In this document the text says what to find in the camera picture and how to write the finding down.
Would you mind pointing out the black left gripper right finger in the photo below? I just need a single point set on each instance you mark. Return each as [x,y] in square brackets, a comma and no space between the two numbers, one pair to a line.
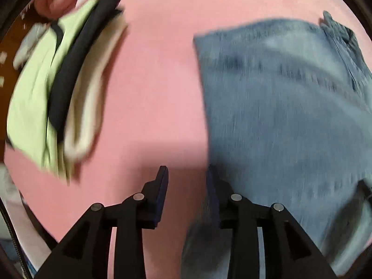
[263,234]

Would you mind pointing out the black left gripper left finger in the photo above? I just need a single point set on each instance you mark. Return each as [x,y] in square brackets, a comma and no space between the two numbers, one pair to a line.
[84,250]

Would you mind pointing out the blue denim jacket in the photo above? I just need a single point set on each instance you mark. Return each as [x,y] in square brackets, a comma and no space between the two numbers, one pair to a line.
[288,108]

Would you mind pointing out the cream folded garment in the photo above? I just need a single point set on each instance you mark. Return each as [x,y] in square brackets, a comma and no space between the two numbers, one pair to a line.
[84,118]

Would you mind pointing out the pink bed blanket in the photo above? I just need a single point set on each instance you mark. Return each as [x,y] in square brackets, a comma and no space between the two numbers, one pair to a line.
[153,115]

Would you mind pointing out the green black folded garment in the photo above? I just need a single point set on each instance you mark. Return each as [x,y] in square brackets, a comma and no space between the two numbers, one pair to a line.
[41,99]

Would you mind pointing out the wooden headboard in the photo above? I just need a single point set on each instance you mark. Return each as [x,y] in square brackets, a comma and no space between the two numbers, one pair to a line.
[9,46]

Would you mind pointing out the grey patterned folded garment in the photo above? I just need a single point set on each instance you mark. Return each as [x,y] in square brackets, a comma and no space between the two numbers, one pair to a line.
[28,44]

